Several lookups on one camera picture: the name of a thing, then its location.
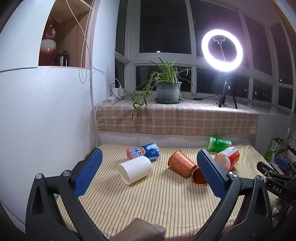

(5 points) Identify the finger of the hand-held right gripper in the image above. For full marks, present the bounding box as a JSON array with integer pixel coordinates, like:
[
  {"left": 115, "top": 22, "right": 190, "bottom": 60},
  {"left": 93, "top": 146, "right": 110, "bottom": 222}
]
[
  {"left": 256, "top": 161, "right": 296, "bottom": 200},
  {"left": 273, "top": 156, "right": 296, "bottom": 176}
]

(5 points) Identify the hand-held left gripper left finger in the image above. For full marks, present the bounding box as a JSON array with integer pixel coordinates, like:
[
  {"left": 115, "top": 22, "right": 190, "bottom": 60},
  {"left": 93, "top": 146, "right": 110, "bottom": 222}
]
[{"left": 25, "top": 147, "right": 109, "bottom": 241}]

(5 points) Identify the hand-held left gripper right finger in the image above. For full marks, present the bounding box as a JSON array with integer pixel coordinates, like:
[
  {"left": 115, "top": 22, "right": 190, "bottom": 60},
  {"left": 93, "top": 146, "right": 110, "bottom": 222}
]
[{"left": 190, "top": 149, "right": 275, "bottom": 241}]

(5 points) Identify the white cup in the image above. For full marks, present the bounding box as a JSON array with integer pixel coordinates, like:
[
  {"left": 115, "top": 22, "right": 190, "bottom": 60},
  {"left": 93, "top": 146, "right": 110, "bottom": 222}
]
[{"left": 118, "top": 156, "right": 152, "bottom": 185}]

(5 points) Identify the copper patterned cup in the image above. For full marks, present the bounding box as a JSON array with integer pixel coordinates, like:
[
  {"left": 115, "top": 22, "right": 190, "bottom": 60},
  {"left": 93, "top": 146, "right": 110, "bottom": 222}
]
[
  {"left": 168, "top": 150, "right": 197, "bottom": 178},
  {"left": 191, "top": 167, "right": 209, "bottom": 186}
]

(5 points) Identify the orange red cup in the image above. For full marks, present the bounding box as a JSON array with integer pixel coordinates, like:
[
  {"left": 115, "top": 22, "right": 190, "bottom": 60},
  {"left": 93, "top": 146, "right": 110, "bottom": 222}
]
[{"left": 214, "top": 147, "right": 240, "bottom": 172}]

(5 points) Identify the person's right hand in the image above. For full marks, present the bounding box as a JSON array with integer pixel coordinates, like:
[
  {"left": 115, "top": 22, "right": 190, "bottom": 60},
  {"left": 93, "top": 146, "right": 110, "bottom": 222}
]
[{"left": 272, "top": 199, "right": 296, "bottom": 229}]

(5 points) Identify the green paper bag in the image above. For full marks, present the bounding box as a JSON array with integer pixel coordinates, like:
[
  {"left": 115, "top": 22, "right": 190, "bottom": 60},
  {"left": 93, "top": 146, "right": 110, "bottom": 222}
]
[{"left": 264, "top": 138, "right": 285, "bottom": 163}]

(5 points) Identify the white lace cloth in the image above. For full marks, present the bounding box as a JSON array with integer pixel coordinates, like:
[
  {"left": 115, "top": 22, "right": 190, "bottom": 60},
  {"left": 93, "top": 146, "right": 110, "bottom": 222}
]
[{"left": 285, "top": 128, "right": 296, "bottom": 151}]

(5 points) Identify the plaid beige cloth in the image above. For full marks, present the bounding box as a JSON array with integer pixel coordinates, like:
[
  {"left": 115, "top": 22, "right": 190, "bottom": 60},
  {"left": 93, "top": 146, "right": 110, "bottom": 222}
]
[{"left": 96, "top": 100, "right": 259, "bottom": 136}]

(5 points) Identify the blue drink can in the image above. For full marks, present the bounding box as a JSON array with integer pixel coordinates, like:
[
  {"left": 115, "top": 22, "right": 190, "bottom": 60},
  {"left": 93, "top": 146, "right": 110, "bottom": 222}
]
[{"left": 126, "top": 143, "right": 161, "bottom": 162}]

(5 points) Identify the white cabinet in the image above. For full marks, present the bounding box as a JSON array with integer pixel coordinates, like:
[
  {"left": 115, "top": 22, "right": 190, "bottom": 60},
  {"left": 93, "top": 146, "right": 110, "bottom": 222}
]
[{"left": 0, "top": 0, "right": 103, "bottom": 233}]

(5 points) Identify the striped yellow cloth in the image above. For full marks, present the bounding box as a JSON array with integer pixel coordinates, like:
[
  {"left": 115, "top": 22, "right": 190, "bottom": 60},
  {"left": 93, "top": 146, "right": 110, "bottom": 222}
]
[{"left": 56, "top": 143, "right": 278, "bottom": 240}]

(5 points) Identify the black tripod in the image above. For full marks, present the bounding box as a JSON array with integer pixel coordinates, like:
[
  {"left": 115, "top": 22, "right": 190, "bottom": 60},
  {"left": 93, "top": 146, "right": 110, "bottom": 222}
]
[{"left": 218, "top": 73, "right": 238, "bottom": 109}]

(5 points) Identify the green pot saucer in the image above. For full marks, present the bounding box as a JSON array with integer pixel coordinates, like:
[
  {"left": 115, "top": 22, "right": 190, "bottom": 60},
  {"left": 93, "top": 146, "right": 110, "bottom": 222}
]
[{"left": 154, "top": 97, "right": 183, "bottom": 104}]

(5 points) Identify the green flower pot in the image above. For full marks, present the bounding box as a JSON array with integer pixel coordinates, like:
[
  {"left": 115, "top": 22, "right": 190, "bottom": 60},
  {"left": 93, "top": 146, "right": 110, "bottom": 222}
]
[{"left": 156, "top": 81, "right": 181, "bottom": 101}]

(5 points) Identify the spider plant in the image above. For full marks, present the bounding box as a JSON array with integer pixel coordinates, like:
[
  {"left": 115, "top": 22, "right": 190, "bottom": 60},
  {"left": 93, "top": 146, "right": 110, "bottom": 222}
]
[{"left": 113, "top": 57, "right": 197, "bottom": 122}]

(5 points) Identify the dark glass bottle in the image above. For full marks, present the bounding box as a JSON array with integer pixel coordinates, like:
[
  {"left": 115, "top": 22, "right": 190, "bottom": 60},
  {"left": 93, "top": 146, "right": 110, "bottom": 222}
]
[{"left": 60, "top": 50, "right": 70, "bottom": 67}]

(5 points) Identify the red white vase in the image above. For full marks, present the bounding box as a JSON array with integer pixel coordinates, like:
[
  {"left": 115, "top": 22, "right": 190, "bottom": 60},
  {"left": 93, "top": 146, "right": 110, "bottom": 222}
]
[{"left": 39, "top": 18, "right": 61, "bottom": 66}]

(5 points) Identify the phone holder clamp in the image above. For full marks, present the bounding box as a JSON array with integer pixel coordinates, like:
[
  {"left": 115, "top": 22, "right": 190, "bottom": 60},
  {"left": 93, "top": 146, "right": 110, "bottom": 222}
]
[{"left": 213, "top": 36, "right": 226, "bottom": 63}]

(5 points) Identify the black power cable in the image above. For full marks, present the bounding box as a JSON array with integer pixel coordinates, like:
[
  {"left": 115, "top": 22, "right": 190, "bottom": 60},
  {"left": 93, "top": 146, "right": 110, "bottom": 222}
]
[{"left": 180, "top": 94, "right": 223, "bottom": 105}]

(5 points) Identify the white bead chain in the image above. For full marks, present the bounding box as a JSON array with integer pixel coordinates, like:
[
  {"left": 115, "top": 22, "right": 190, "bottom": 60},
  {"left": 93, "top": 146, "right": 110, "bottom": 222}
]
[{"left": 78, "top": 0, "right": 96, "bottom": 83}]

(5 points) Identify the white ring light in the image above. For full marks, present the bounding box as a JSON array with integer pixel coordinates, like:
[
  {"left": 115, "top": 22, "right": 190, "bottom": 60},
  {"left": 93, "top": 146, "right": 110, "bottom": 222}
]
[{"left": 201, "top": 29, "right": 243, "bottom": 72}]

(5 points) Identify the white window frame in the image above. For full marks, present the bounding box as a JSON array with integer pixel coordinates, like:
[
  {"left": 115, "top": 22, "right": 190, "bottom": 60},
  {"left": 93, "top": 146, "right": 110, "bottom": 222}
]
[{"left": 115, "top": 0, "right": 296, "bottom": 115}]

